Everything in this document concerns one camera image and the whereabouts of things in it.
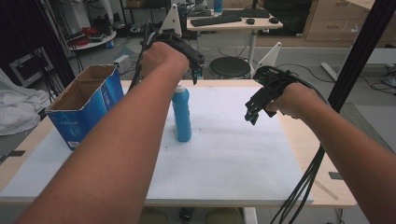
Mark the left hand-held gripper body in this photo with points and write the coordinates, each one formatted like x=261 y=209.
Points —
x=183 y=49

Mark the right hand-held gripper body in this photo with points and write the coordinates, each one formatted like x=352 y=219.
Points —
x=269 y=85

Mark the blue bottle with white cap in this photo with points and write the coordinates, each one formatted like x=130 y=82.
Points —
x=181 y=115

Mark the person's left hand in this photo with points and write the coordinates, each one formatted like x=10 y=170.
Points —
x=162 y=60

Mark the person's right hand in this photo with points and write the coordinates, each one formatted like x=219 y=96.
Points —
x=299 y=101

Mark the black round stool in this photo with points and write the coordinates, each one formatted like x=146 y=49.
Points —
x=229 y=67

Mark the black keyboard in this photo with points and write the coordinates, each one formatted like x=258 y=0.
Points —
x=215 y=20

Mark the white foam mat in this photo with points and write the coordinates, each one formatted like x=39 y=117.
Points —
x=230 y=155

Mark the small blue bottle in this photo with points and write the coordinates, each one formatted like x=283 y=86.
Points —
x=218 y=6

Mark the light wooden desk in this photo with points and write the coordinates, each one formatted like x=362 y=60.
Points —
x=264 y=26

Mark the white power box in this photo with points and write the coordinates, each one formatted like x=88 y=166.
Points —
x=122 y=63

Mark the black round puck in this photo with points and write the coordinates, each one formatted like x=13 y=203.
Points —
x=250 y=21
x=273 y=20

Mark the round white side table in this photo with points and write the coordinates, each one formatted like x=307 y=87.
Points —
x=93 y=42

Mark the black tape patch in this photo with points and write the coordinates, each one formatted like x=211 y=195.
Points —
x=335 y=175
x=16 y=153

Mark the wooden drawer cabinet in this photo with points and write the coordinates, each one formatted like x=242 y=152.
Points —
x=348 y=21

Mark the blue cardboard box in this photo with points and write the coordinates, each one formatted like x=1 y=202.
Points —
x=90 y=99

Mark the white crumpled cloth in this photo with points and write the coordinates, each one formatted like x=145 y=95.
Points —
x=18 y=105

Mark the black metal frame post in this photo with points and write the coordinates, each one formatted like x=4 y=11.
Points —
x=361 y=56

